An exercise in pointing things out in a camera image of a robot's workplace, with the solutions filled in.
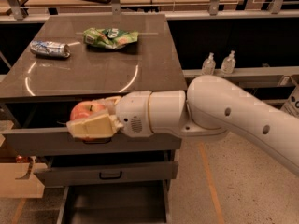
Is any grey middle drawer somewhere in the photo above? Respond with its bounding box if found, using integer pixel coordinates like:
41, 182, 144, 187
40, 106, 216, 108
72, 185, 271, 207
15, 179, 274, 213
34, 161, 178, 187

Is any grey drawer cabinet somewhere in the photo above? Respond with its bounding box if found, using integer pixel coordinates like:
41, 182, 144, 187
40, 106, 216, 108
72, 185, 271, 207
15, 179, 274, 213
0, 14, 187, 224

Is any cardboard box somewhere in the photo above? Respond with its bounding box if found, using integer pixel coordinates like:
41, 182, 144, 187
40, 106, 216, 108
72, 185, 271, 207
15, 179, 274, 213
0, 120, 46, 198

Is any green chip bag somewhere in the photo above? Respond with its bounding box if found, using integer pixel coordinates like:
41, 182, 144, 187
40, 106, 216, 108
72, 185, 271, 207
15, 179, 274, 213
83, 28, 139, 50

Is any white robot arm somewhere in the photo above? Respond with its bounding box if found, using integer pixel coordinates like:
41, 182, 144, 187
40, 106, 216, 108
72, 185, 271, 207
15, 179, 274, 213
66, 75, 299, 175

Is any grey drawer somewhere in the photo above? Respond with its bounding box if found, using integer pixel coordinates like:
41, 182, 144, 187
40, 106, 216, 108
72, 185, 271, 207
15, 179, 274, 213
56, 181, 171, 224
34, 161, 178, 187
3, 127, 181, 156

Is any crushed silver blue can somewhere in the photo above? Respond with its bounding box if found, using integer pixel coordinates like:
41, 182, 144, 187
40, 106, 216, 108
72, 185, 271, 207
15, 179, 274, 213
29, 41, 71, 58

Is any red apple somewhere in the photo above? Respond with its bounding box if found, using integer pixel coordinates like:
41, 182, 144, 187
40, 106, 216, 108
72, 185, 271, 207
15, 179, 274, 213
69, 100, 107, 142

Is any left clear sanitizer bottle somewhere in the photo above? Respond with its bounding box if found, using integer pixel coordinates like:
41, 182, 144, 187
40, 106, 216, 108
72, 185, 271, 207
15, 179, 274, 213
202, 52, 216, 75

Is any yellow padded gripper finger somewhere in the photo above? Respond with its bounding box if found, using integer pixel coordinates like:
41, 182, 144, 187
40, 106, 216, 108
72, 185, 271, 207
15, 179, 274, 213
93, 96, 121, 109
66, 113, 123, 140

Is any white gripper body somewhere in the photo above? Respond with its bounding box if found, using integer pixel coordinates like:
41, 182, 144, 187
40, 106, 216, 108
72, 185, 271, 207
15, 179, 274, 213
116, 91, 153, 138

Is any grey metal shelf rail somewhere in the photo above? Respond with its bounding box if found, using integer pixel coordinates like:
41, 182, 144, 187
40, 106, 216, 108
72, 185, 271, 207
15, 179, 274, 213
183, 66, 299, 88

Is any right clear sanitizer bottle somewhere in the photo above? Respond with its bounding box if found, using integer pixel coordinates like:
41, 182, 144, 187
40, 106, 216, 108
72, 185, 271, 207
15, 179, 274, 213
221, 50, 236, 74

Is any white sign board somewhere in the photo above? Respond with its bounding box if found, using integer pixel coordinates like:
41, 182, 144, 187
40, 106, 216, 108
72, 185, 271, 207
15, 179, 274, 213
281, 86, 299, 118

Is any grey top drawer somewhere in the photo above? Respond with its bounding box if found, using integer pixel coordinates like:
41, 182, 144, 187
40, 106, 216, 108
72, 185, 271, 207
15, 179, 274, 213
3, 127, 181, 156

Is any clear sanitizer bottle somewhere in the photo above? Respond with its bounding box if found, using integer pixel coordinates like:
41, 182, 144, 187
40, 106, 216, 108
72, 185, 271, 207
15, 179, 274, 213
202, 52, 216, 75
221, 50, 236, 74

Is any grey bottom drawer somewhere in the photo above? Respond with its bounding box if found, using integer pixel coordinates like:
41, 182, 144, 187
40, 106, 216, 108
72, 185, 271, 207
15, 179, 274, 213
56, 181, 171, 224

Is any plate in top drawer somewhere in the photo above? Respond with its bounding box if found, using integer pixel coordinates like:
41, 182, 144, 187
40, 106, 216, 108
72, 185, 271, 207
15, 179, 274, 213
56, 120, 68, 126

